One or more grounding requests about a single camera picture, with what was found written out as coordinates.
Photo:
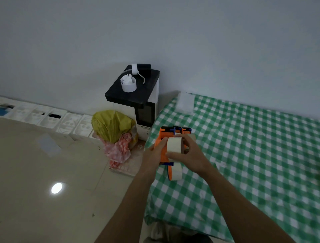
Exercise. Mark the person's right hand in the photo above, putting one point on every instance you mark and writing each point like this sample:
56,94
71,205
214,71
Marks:
197,160

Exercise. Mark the person's left hand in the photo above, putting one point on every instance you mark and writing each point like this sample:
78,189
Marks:
152,160

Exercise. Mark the orange blue tape dispenser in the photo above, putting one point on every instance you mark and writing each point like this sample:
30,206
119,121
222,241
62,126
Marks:
170,174
161,136
186,130

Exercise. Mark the beige tape roll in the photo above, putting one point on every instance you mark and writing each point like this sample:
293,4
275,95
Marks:
177,172

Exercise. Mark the person's right forearm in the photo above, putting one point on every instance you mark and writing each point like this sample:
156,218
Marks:
245,215

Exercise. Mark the person's left forearm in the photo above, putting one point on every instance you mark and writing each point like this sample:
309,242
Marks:
125,215

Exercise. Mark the pink plastic bag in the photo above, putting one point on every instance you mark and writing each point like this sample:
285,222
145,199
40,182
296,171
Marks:
117,151

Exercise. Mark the green checkered tablecloth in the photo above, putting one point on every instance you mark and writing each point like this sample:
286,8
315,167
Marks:
250,162

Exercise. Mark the yellow plastic bag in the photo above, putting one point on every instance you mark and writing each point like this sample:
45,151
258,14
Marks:
110,125

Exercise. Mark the white foam pad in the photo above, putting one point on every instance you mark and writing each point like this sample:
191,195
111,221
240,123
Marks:
186,102

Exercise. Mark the white cabinet with black top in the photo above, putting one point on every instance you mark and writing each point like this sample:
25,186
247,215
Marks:
140,90

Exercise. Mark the row of white boxes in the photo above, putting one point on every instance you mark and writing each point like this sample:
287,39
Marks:
72,125

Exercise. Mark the black label printer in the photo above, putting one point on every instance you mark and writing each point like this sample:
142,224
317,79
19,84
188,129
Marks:
145,68

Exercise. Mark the small black object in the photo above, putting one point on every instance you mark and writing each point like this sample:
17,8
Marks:
54,116

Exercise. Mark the blue object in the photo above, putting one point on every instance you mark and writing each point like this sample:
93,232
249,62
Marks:
3,112

